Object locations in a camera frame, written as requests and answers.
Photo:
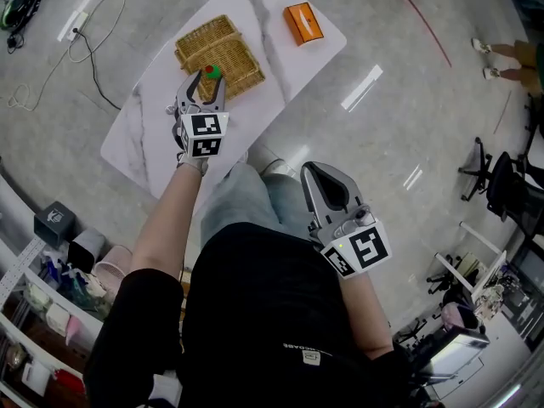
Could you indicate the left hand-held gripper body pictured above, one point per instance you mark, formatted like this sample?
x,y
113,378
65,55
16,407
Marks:
x,y
204,126

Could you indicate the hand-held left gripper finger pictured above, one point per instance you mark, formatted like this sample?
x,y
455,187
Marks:
x,y
185,94
220,98

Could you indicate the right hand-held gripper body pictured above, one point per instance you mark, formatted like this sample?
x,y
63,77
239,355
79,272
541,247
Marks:
x,y
365,249

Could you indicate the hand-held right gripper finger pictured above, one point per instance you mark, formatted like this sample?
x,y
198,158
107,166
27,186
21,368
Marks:
x,y
312,198
350,191

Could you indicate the green small bottle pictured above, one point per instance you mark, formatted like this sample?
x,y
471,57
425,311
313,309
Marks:
x,y
213,72

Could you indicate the woven wicker basket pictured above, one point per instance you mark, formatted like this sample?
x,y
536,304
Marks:
x,y
229,49

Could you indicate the person's right forearm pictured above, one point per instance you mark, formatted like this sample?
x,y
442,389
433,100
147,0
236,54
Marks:
x,y
367,313

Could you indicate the person's left forearm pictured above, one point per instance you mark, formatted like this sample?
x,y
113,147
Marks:
x,y
170,223

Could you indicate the person's left hand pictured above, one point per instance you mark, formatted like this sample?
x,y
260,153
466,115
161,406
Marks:
x,y
193,165

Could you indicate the person's right leg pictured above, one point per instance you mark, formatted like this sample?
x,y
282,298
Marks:
x,y
293,202

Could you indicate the person's leg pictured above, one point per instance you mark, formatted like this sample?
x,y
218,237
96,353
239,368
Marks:
x,y
238,202
293,202

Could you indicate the person's white right shoe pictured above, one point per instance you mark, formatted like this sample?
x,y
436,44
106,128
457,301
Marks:
x,y
276,167

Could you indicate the person's white shoe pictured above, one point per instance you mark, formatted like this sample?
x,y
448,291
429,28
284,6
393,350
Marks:
x,y
243,157
276,167

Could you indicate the person's white left shoe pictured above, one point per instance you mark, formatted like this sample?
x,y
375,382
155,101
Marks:
x,y
243,157

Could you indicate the person's left leg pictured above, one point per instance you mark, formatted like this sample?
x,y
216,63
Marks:
x,y
238,202

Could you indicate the orange tissue box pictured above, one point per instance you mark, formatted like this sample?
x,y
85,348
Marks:
x,y
304,24

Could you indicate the person's black shirt torso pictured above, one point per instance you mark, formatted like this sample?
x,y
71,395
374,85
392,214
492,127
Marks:
x,y
263,313

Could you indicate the cluttered white desk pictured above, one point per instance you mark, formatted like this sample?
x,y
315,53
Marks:
x,y
489,270

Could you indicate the white power strip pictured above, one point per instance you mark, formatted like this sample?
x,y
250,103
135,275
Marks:
x,y
73,26

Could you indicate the black office chair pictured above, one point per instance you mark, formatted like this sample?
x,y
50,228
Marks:
x,y
506,185

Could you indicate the pink plastic basket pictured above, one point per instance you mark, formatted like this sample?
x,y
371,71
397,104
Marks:
x,y
112,268

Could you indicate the black cardboard box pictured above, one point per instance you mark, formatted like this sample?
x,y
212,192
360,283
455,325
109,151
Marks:
x,y
55,223

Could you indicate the round black robot vacuum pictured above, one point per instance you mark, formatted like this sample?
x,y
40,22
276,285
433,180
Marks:
x,y
19,9

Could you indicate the white metal shelf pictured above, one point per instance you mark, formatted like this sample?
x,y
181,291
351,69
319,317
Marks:
x,y
25,266

